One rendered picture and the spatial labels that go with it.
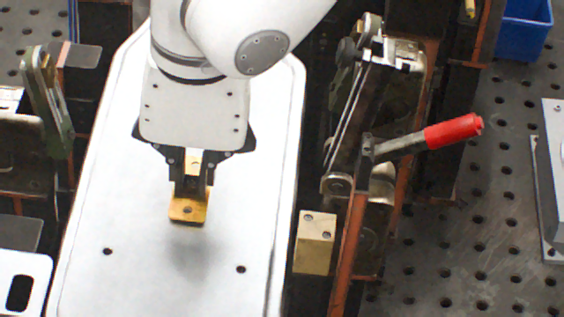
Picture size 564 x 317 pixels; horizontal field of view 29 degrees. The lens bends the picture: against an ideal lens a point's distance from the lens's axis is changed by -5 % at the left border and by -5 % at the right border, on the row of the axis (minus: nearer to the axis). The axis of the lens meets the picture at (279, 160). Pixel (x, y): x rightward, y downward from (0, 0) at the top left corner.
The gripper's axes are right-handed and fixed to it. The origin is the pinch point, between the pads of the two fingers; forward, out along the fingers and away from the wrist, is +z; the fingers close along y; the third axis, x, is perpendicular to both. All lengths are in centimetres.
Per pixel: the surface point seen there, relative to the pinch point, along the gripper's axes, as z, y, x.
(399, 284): 33.1, -25.5, -14.9
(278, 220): 2.8, -8.9, 2.5
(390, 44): -18.3, -16.9, -0.9
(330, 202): -0.9, -13.6, 2.8
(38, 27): 33, 33, -57
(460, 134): -10.4, -24.6, 1.1
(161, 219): 3.0, 2.4, 4.0
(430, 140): -9.0, -22.0, 1.0
